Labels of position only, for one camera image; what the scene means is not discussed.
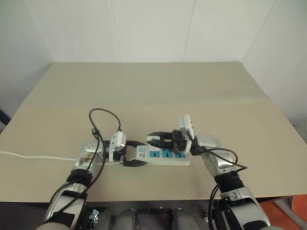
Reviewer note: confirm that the white charger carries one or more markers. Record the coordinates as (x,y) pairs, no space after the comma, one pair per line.
(152,138)

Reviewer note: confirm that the black object beside table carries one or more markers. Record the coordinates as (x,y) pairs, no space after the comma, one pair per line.
(4,118)

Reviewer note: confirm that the white power strip blue outlets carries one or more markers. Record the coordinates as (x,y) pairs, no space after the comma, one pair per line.
(165,155)

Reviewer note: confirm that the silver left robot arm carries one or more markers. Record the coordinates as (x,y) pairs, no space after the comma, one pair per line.
(82,153)

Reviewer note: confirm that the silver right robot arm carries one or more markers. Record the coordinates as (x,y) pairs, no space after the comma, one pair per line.
(216,165)

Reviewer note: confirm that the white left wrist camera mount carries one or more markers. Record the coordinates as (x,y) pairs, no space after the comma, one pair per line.
(117,141)

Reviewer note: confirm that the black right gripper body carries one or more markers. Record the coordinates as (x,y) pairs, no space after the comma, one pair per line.
(178,141)

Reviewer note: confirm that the small silver metal clamp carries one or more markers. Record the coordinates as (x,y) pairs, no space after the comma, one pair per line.
(94,214)

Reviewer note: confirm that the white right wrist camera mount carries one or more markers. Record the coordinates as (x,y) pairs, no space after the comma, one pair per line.
(185,124)

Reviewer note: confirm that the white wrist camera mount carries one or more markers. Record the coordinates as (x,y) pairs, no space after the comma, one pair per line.
(117,141)
(185,124)

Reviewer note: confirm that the orange floor mat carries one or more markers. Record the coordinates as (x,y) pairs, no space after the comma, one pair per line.
(280,215)

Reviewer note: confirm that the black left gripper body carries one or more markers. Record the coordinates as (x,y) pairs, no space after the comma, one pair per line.
(119,155)

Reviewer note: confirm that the dark grey rounded shape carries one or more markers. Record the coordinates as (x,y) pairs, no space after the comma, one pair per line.
(126,219)

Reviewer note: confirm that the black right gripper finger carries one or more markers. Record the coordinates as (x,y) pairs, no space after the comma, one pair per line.
(160,144)
(160,134)

